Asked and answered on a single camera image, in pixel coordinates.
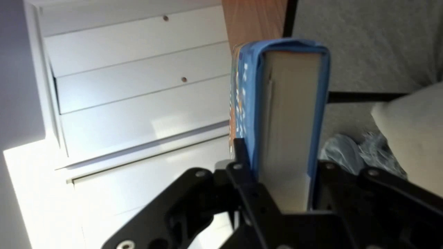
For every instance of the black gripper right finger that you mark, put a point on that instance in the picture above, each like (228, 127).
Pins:
(383, 211)

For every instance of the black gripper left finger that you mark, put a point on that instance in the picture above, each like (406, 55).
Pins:
(203, 211)

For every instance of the blue hardcover book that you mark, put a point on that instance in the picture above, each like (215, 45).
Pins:
(289, 124)

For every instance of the blue patterned cloth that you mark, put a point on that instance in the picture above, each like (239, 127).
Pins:
(351, 153)

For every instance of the plain beige pillow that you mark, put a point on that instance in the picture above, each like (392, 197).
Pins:
(416, 132)

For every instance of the white wardrobe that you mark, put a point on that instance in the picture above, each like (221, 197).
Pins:
(139, 105)

